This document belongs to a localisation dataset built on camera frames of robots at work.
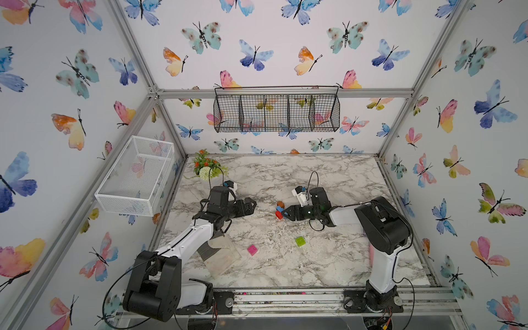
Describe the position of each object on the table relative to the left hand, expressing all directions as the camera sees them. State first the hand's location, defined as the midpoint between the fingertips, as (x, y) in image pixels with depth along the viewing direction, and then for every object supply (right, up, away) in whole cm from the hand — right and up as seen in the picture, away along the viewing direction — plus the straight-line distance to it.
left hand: (250, 202), depth 88 cm
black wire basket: (+11, +43, +11) cm, 46 cm away
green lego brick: (+22, -17, +1) cm, 27 cm away
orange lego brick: (+14, -2, +11) cm, 18 cm away
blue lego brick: (+13, -4, +8) cm, 16 cm away
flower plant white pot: (-21, +15, +10) cm, 28 cm away
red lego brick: (+13, -6, +6) cm, 15 cm away
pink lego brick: (+1, -19, -3) cm, 19 cm away
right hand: (+17, -5, +7) cm, 19 cm away
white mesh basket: (-49, +10, +1) cm, 50 cm away
